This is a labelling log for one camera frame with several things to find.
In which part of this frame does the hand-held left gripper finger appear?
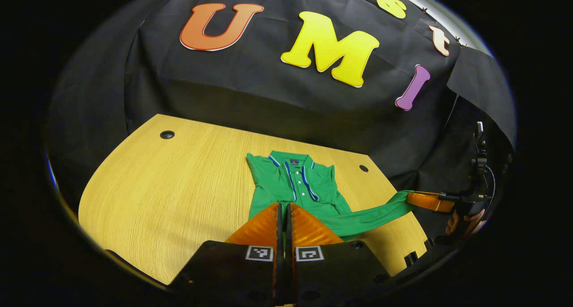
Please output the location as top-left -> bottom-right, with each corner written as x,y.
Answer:
169,203 -> 283,305
286,203 -> 391,305

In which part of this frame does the green T-shirt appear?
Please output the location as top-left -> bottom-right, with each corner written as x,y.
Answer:
246,150 -> 415,243

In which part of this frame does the black backdrop cloth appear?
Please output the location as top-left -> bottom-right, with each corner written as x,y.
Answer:
45,0 -> 517,218

